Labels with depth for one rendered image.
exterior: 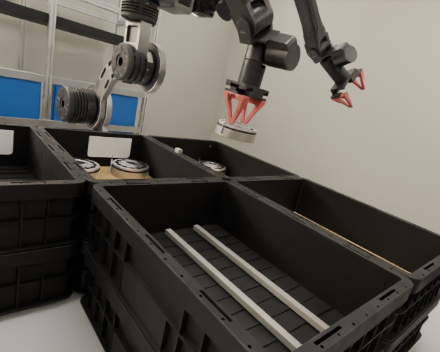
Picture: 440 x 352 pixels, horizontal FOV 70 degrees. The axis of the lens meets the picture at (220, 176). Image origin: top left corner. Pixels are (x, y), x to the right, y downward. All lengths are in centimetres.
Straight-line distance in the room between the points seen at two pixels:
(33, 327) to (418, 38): 361
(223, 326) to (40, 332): 38
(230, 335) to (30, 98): 249
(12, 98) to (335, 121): 306
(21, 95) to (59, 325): 218
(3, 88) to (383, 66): 332
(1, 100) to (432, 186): 361
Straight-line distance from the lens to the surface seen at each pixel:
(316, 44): 121
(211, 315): 30
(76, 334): 60
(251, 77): 77
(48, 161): 72
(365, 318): 38
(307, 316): 50
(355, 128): 371
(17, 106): 265
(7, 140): 90
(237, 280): 54
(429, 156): 353
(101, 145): 95
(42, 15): 268
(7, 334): 62
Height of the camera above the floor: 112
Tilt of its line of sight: 15 degrees down
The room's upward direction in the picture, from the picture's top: 13 degrees clockwise
